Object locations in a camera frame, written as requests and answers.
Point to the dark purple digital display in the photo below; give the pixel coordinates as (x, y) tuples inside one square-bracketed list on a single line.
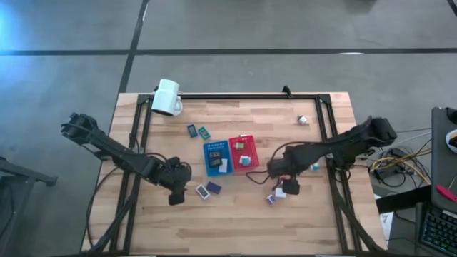
[(214, 155)]

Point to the black power strip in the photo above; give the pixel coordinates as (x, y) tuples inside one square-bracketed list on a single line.
[(389, 174)]

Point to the black aluminium table frame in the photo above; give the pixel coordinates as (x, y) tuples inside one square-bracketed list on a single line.
[(250, 96)]

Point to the white mug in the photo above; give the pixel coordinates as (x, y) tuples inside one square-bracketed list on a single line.
[(166, 96)]

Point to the white purple small cubes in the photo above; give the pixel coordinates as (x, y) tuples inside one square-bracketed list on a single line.
[(279, 193)]

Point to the blue plastic slotted basket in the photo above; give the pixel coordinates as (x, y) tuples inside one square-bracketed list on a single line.
[(213, 172)]

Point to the black frame clamp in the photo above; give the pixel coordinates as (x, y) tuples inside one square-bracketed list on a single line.
[(286, 91)]

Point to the navy blue digital display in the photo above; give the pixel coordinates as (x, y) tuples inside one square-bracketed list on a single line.
[(213, 187)]

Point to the cyan white wall charger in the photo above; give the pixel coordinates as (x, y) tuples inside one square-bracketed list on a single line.
[(315, 166), (247, 162)]

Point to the black backlit keyboard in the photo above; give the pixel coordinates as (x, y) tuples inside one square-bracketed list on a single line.
[(439, 232)]

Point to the green white wall charger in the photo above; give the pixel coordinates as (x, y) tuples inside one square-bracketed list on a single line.
[(240, 146)]

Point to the grey metal side stand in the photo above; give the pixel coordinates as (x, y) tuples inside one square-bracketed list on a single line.
[(28, 173)]

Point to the black desk beam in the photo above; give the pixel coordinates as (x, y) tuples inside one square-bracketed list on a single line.
[(403, 200)]

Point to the grey white wall charger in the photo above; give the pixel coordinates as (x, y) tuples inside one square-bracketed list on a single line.
[(302, 120)]

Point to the teal digital display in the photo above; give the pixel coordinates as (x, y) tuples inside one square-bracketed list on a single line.
[(204, 133)]

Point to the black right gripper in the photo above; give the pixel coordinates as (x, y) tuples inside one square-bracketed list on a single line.
[(285, 164)]

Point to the black round desk object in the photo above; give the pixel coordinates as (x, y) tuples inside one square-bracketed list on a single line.
[(453, 115)]

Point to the white paper sheet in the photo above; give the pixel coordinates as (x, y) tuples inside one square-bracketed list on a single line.
[(385, 219)]

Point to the red plastic slotted basket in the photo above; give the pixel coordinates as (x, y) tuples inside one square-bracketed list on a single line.
[(254, 150)]

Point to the purple white wall charger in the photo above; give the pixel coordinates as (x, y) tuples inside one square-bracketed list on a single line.
[(270, 200)]

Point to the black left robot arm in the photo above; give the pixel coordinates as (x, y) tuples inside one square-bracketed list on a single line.
[(118, 153)]

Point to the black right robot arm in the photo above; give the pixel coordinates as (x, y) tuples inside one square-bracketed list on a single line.
[(342, 142)]

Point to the grey side desk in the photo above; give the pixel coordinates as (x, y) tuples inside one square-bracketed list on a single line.
[(441, 160)]

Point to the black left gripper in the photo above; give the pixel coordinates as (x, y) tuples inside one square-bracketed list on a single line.
[(175, 175)]

